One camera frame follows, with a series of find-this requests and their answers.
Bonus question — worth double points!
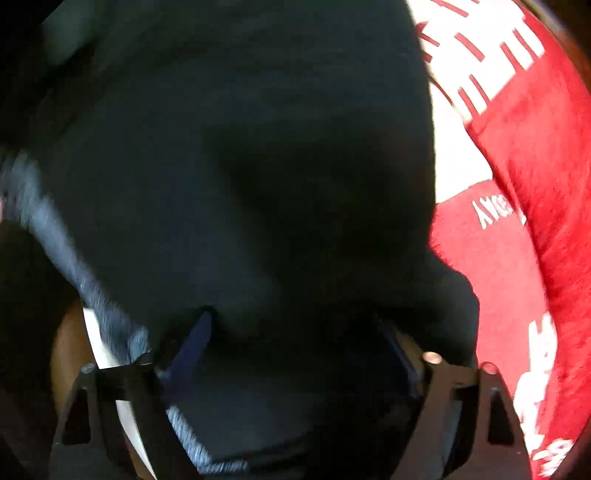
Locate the black pants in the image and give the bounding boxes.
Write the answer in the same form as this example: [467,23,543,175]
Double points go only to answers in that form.
[0,0,482,480]

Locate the red printed blanket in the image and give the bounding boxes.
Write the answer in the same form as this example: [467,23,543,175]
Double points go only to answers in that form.
[406,0,591,480]

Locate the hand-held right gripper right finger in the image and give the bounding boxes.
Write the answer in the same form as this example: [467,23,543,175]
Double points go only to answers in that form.
[376,318,533,480]

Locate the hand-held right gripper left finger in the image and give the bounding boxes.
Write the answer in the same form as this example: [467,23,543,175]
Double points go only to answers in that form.
[48,308,214,480]

